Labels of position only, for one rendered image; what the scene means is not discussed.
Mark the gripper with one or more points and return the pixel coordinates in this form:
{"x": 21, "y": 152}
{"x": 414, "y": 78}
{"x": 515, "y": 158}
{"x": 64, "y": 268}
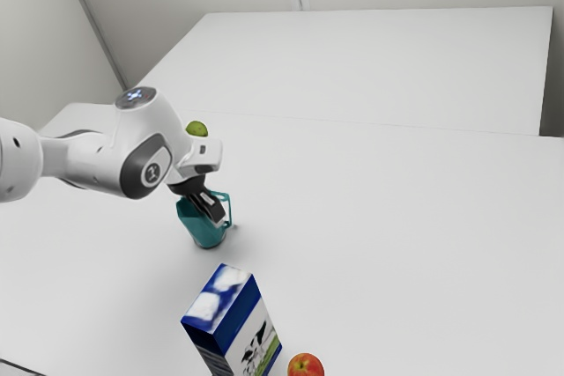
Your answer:
{"x": 188, "y": 186}

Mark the teal faceted mug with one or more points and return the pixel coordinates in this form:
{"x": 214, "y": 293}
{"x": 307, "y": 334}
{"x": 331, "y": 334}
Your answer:
{"x": 204, "y": 227}

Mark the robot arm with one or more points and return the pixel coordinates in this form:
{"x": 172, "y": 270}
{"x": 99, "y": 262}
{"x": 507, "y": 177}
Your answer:
{"x": 145, "y": 138}

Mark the green round fruit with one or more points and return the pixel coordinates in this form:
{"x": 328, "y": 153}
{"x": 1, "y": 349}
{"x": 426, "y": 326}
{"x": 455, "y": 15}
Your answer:
{"x": 197, "y": 129}

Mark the blue and white milk carton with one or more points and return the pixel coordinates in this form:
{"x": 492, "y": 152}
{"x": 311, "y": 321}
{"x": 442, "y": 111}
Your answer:
{"x": 231, "y": 324}

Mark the red apple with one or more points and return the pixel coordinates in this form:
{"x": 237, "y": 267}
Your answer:
{"x": 305, "y": 366}

